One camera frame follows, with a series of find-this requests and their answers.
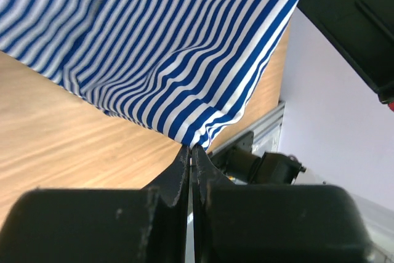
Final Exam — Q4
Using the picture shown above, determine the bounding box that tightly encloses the blue white striped tank top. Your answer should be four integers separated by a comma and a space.
1, 0, 299, 148

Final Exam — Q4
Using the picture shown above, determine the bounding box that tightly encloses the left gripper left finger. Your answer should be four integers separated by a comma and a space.
1, 146, 190, 262

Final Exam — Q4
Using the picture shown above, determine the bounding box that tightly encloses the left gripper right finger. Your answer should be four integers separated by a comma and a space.
191, 146, 374, 262

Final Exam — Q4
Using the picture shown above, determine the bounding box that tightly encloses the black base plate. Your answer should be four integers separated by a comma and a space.
209, 131, 259, 183

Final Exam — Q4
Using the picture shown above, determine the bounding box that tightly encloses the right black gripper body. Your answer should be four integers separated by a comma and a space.
297, 0, 393, 105

